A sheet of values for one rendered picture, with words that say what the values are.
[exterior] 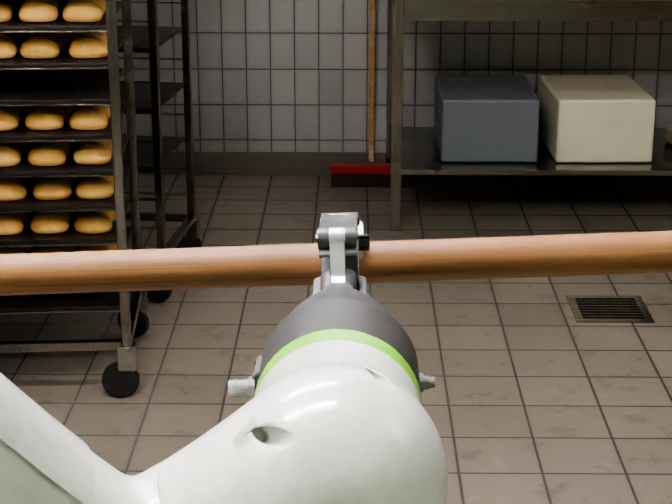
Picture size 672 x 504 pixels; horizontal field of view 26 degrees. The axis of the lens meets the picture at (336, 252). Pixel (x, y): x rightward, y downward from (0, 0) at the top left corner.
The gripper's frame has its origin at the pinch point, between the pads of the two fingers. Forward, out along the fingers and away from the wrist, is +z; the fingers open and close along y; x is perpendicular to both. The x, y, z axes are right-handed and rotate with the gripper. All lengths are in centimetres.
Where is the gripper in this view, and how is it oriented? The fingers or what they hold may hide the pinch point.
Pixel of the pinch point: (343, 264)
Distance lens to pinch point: 104.6
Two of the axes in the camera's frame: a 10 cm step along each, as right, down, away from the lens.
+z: 0.2, -2.9, 9.6
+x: 10.0, -0.3, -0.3
